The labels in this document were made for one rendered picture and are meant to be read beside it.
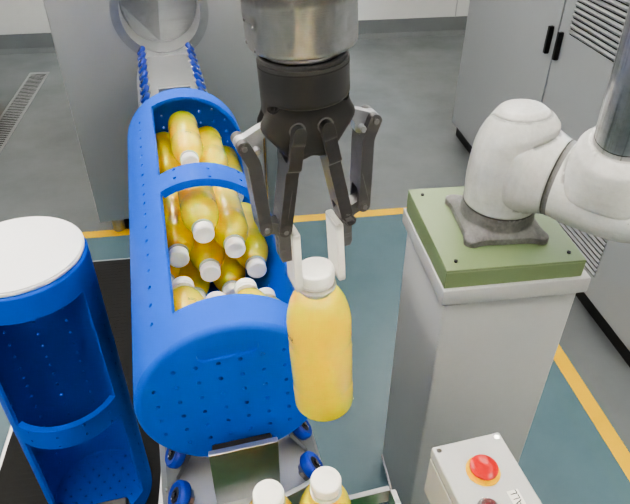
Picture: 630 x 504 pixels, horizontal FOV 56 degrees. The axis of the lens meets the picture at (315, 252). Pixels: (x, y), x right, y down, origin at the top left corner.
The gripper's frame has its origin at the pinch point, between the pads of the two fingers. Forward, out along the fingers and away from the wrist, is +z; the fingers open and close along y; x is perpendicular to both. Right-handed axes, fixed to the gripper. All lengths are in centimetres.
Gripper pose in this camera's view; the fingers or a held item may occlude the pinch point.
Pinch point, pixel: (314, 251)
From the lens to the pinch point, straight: 59.9
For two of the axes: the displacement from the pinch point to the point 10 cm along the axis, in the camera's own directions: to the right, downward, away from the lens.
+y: -9.4, 2.5, -2.5
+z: 0.5, 8.0, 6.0
